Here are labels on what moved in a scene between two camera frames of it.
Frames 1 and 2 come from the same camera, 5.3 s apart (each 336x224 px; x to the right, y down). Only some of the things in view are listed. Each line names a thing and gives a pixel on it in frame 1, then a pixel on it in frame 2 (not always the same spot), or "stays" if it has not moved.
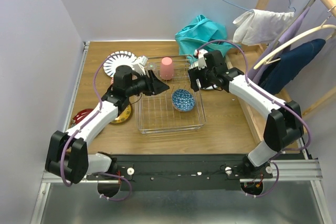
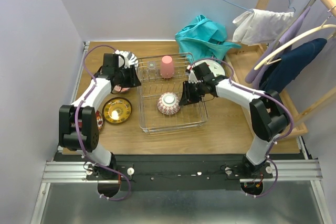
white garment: x=261 y=27 stays
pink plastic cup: x=167 y=68 stays
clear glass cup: x=151 y=66 stays
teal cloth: x=203 y=34 stays
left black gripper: x=150 y=83 → x=132 y=77
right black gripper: x=195 y=74 → x=187 y=97
